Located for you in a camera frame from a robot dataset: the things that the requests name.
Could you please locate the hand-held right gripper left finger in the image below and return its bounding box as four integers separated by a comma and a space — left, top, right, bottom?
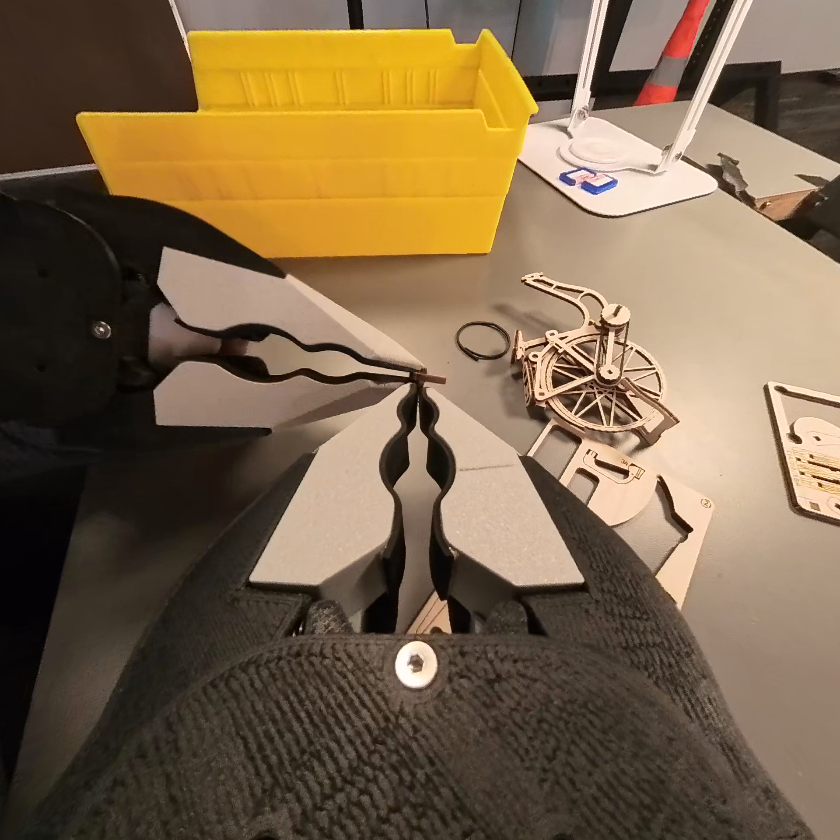
247, 385, 420, 634

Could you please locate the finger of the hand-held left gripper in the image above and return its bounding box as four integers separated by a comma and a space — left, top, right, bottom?
156, 246, 426, 380
152, 354, 413, 433

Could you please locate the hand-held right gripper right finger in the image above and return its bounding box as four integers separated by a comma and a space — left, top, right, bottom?
419, 386, 586, 634

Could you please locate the yellow plastic bin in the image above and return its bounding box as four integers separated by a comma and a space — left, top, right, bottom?
75, 28, 539, 260

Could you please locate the wooden sheet with large cut-outs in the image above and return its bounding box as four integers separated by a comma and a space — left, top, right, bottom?
406, 419, 715, 636

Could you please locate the wooden wheel model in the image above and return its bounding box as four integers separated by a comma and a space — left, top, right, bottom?
511, 272, 681, 449

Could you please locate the wooden sheet with slotted parts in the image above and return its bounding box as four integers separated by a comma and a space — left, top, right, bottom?
764, 381, 840, 527

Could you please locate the black rubber band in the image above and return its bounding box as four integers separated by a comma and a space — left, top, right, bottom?
455, 320, 511, 362

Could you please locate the brown partition panel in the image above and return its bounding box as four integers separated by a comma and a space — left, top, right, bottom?
0, 0, 201, 175

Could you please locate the white stand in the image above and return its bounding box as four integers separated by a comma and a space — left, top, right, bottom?
518, 0, 756, 217

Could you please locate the dark bulky object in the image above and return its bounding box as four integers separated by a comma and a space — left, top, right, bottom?
784, 176, 840, 260

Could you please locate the orange traffic cone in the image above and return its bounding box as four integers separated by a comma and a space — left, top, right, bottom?
633, 0, 713, 106

